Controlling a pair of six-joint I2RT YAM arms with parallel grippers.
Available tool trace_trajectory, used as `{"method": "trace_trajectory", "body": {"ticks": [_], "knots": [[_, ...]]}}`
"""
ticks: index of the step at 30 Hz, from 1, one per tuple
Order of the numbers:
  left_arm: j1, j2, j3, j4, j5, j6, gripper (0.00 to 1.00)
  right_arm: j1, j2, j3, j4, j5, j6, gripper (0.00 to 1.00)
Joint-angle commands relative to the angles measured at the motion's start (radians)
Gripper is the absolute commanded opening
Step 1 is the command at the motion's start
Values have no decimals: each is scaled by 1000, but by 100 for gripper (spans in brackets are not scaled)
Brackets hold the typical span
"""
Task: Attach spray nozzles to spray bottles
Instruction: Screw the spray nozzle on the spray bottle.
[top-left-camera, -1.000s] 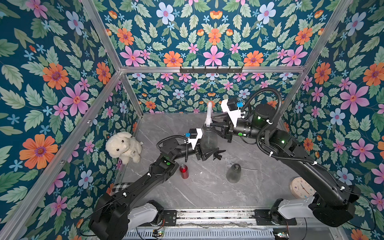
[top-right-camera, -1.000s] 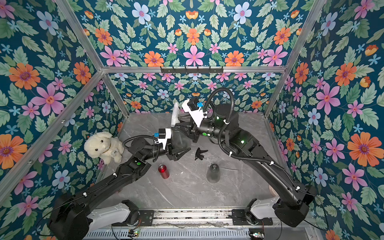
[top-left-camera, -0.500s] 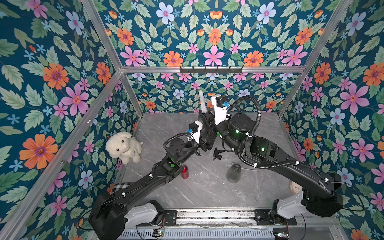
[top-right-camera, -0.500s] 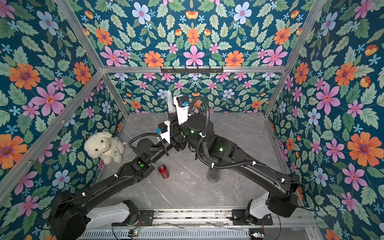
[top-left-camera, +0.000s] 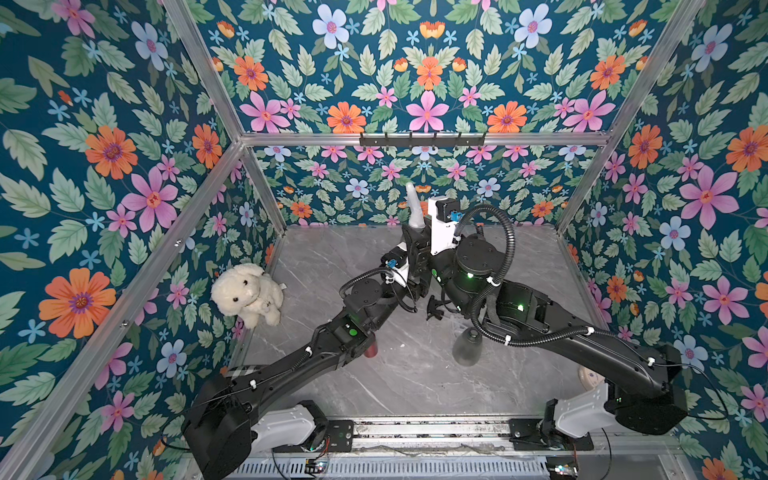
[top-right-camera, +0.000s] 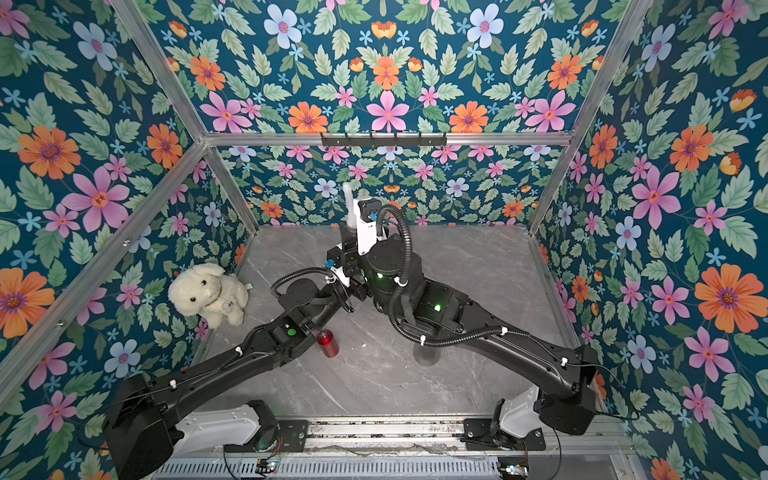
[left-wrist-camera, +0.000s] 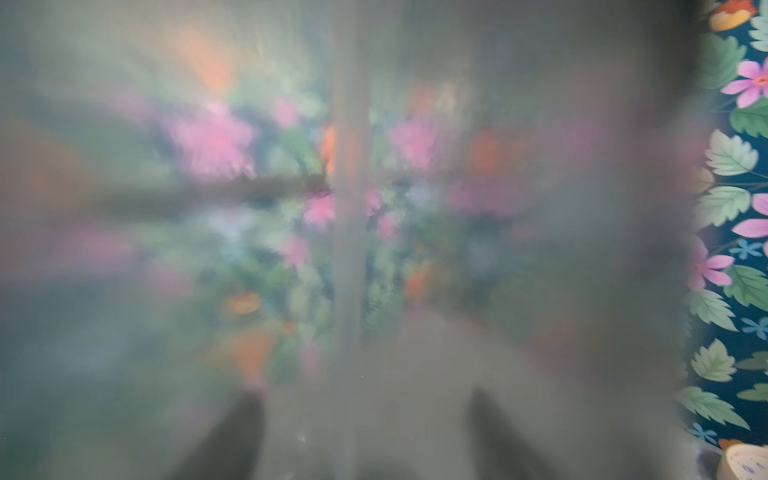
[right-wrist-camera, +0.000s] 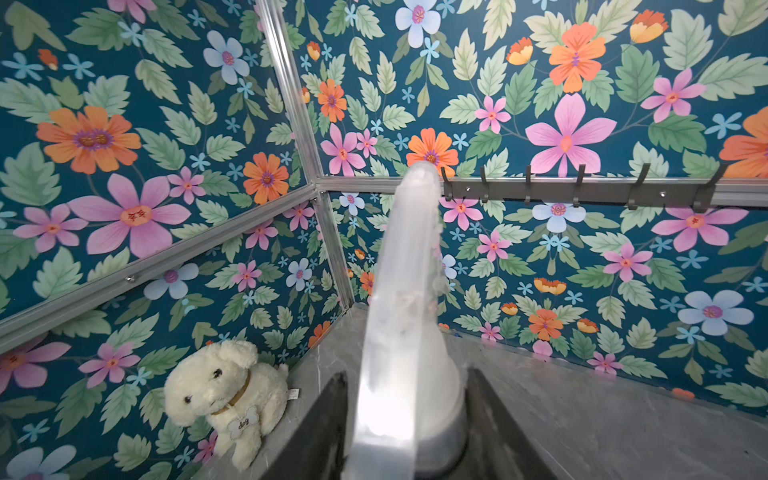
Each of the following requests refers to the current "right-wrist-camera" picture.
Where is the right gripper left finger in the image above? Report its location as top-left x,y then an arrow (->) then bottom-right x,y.
261,372 -> 348,480

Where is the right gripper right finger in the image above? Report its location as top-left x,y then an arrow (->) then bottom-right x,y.
464,368 -> 556,480

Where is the white spray nozzle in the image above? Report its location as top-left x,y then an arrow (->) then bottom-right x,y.
342,162 -> 464,479

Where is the grey translucent spray bottle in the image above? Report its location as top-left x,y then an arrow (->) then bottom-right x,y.
415,407 -> 467,479

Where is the white plush teddy bear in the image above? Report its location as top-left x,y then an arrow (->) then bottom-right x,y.
164,340 -> 289,472

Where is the aluminium frame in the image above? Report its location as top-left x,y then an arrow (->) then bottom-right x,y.
1,1 -> 767,350

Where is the black hook rail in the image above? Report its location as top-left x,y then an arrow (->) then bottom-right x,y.
440,164 -> 727,211

